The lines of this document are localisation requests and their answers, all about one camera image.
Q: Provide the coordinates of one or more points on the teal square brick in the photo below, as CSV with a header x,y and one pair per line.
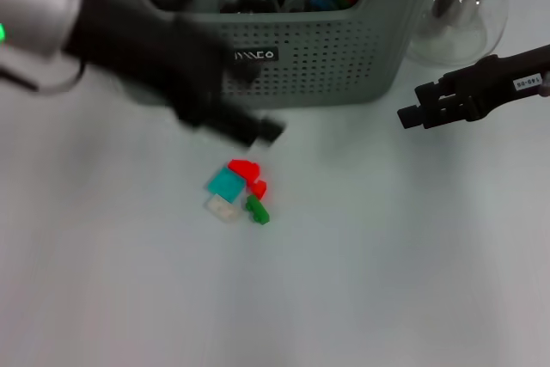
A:
x,y
225,184

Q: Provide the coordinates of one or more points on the red-orange sloped brick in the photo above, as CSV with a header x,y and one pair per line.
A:
x,y
244,168

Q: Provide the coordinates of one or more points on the small red studded brick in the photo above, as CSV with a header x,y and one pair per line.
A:
x,y
259,190

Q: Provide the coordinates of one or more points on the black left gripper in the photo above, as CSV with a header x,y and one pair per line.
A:
x,y
163,62

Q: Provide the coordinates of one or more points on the grey perforated storage bin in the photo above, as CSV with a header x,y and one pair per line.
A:
x,y
335,62

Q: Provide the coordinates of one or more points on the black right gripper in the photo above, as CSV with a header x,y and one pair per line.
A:
x,y
498,83

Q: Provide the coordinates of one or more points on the white two-stud brick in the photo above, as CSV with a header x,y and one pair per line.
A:
x,y
222,209

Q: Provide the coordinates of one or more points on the glass carafe black lid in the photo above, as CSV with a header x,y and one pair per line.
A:
x,y
460,32

